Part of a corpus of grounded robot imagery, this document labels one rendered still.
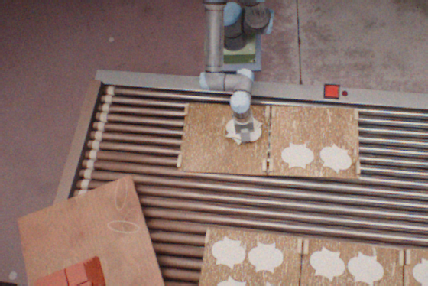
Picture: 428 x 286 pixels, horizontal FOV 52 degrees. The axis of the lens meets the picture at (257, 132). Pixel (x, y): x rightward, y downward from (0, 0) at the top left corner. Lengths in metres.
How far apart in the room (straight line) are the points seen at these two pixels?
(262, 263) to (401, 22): 2.39
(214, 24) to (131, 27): 2.03
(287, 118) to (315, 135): 0.16
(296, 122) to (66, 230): 1.12
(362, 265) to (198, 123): 0.98
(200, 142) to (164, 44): 1.62
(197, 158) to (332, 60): 1.67
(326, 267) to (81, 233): 1.03
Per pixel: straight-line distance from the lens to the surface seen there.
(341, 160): 2.02
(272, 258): 1.90
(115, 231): 1.94
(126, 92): 2.31
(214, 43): 1.77
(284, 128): 2.07
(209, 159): 2.04
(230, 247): 1.92
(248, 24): 2.07
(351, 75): 3.34
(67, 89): 3.61
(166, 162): 2.10
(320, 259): 1.91
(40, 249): 2.05
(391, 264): 1.96
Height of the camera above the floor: 2.83
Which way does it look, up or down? 66 degrees down
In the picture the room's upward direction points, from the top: 6 degrees counter-clockwise
